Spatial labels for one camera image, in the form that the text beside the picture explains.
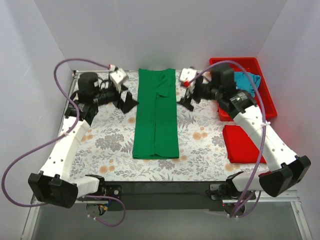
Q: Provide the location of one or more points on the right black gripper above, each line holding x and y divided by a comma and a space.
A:
193, 92

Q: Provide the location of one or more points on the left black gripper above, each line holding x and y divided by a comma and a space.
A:
120, 95

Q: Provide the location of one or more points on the green t shirt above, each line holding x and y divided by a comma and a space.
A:
156, 128

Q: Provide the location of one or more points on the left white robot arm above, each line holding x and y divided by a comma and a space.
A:
52, 184

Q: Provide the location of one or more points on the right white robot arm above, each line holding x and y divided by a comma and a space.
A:
285, 167

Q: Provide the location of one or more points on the floral table cloth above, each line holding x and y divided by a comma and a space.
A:
107, 148

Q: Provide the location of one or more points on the blue t shirt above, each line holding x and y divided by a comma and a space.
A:
243, 83

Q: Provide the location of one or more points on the folded red t shirt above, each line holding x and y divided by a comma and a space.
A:
240, 148

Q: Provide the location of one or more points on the red plastic bin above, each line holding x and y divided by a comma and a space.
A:
252, 66

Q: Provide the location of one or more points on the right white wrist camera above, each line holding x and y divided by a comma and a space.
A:
187, 77

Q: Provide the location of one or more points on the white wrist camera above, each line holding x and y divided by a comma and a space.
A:
117, 76
187, 77

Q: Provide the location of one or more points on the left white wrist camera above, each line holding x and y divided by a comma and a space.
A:
117, 76

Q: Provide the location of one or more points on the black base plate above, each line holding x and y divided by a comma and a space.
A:
168, 195

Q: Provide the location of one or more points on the aluminium rail frame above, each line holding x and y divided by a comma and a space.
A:
268, 218

